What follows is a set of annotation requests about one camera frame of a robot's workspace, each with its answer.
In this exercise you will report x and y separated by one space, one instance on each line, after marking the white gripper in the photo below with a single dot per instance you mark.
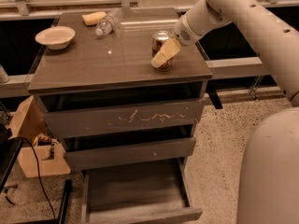
182 34

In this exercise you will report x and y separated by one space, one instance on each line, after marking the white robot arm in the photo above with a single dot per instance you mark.
269 177

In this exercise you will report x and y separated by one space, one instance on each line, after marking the orange soda can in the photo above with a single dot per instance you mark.
158 38

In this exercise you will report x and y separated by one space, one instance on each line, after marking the black post on floor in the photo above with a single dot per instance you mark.
64 201

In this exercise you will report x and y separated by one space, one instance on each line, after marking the yellow sponge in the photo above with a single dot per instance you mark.
93 18

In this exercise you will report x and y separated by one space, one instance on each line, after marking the grey drawer cabinet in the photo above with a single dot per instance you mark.
95 72

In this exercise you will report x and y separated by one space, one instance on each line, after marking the cardboard box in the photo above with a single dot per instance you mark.
47 157

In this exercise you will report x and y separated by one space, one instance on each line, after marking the metal railing frame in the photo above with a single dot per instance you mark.
236 66

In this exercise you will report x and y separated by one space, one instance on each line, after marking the grey open bottom drawer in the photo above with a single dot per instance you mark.
154 192

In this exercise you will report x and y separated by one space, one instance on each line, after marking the grey middle drawer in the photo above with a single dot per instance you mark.
120 155

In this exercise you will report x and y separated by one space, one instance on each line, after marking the white bowl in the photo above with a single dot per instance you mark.
56 38

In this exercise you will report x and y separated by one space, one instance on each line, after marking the clear plastic water bottle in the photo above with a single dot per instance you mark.
109 22

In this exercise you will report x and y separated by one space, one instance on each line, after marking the black furniture at left edge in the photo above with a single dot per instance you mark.
9 150

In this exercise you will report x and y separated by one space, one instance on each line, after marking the grey top drawer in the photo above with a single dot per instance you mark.
123 118

